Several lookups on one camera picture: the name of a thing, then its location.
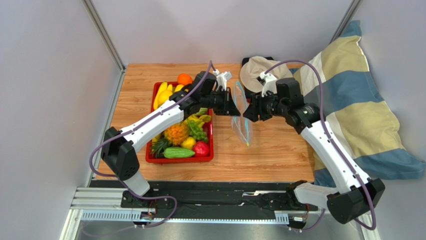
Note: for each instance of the orange toy pineapple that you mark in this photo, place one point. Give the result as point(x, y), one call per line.
point(177, 133)

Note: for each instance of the yellow toy pear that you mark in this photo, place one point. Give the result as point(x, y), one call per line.
point(178, 87)

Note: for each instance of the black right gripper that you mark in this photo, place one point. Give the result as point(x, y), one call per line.
point(258, 107)

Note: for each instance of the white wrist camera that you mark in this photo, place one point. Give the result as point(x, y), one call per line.
point(222, 79)
point(268, 82)

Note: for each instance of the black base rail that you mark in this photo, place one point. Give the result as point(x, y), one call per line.
point(216, 200)

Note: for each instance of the yellow toy banana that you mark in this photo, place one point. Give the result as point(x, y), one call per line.
point(162, 87)

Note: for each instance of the orange toy orange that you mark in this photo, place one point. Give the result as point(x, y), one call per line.
point(184, 79)

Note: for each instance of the red plastic tray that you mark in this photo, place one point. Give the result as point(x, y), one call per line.
point(208, 128)

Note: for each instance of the red toy strawberry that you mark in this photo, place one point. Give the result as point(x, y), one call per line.
point(201, 149)

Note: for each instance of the green toy grapes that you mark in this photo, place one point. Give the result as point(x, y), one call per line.
point(196, 131)

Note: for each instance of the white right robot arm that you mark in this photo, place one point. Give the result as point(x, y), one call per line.
point(355, 192)

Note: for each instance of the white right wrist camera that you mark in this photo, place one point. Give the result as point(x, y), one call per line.
point(268, 82)

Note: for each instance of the clear zip top bag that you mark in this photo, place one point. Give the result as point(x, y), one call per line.
point(241, 126)

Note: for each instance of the beige bucket hat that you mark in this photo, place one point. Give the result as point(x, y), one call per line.
point(281, 72)

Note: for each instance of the striped pillow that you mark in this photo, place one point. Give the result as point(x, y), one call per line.
point(339, 78)

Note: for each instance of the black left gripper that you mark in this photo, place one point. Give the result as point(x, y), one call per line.
point(228, 107)

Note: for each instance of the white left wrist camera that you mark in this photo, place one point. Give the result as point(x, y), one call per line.
point(222, 79)

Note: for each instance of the green toy cucumber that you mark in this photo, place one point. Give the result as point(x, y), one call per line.
point(178, 152)

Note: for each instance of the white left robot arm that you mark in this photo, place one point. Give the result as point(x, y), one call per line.
point(120, 147)

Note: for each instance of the yellow toy bananas bunch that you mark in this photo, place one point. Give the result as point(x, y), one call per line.
point(200, 118)

